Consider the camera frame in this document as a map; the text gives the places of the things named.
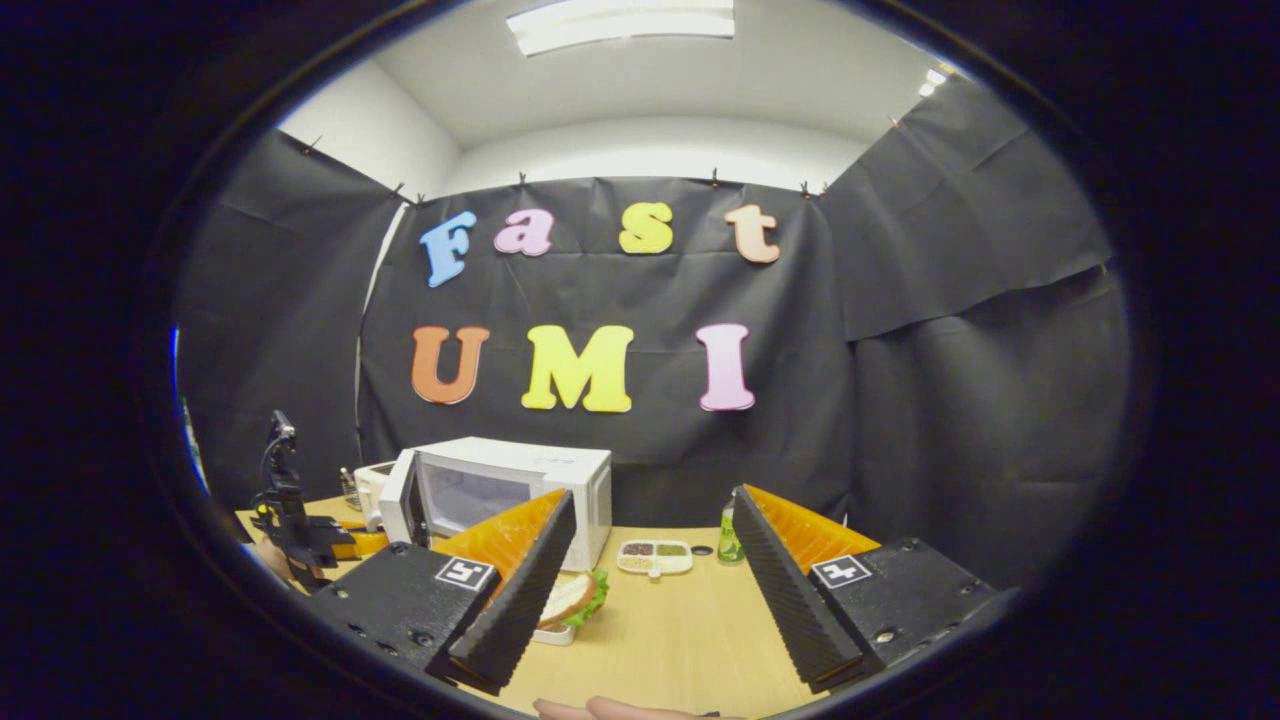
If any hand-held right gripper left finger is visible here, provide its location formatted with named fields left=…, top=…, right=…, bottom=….
left=300, top=488, right=578, bottom=698

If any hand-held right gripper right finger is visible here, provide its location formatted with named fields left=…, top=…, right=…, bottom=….
left=733, top=484, right=1021, bottom=694

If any lettuce sandwich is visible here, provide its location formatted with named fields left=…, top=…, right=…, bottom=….
left=537, top=570, right=610, bottom=631

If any white microwave oven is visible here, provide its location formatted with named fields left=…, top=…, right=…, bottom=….
left=378, top=436, right=613, bottom=573

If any white toaster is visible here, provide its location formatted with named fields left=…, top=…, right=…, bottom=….
left=352, top=462, right=399, bottom=531

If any green drink bottle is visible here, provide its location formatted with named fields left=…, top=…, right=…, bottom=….
left=718, top=497, right=747, bottom=563

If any divided white seasoning dish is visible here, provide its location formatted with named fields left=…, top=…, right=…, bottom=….
left=616, top=540, right=694, bottom=581

